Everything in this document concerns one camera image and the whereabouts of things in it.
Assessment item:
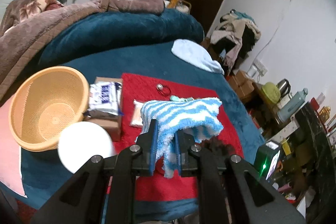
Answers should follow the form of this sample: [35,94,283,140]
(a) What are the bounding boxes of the brown quilted blanket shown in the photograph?
[1,0,165,98]

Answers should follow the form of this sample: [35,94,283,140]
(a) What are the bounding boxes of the blue white tissue pack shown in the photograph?
[88,81,122,116]

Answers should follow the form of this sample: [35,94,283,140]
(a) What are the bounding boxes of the yellow green bowl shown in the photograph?
[261,82,281,104]

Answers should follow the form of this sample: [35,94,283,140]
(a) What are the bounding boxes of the blue white striped towel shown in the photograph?
[141,97,224,178]

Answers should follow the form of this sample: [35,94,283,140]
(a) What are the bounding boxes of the white power strip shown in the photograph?
[253,59,268,77]

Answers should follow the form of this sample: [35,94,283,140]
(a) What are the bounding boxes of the steel electric kettle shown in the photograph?
[277,79,291,98]

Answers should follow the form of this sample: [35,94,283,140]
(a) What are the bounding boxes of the light blue folded cloth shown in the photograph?
[171,39,224,75]

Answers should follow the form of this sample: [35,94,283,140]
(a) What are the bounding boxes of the light green thermos bottle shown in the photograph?
[277,88,309,123]

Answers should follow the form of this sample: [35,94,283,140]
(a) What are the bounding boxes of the pile of clothes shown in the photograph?
[210,9,261,75]

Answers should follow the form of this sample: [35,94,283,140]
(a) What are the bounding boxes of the brown cardboard box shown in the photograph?
[84,77,123,141]

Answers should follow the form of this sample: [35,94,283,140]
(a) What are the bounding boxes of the pearl hair tie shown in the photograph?
[156,84,173,97]

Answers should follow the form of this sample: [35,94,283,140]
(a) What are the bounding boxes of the cotton swab packet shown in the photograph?
[130,100,144,128]

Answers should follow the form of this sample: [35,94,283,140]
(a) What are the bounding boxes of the red fuzzy mat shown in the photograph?
[114,73,243,202]

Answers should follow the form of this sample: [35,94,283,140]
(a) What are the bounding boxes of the pink sheet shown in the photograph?
[0,96,27,198]

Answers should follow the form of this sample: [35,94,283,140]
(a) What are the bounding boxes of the orange plastic mesh basket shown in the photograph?
[9,66,89,152]

